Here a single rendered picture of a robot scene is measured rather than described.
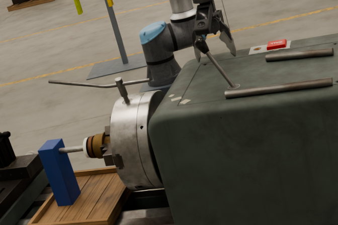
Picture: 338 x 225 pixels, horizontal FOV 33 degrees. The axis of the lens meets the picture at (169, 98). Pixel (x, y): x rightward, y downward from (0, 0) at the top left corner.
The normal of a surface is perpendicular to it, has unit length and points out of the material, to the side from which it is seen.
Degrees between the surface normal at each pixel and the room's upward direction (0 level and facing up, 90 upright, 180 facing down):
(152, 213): 29
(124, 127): 47
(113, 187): 0
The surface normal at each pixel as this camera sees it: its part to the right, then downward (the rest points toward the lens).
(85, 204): -0.25, -0.91
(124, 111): -0.32, -0.63
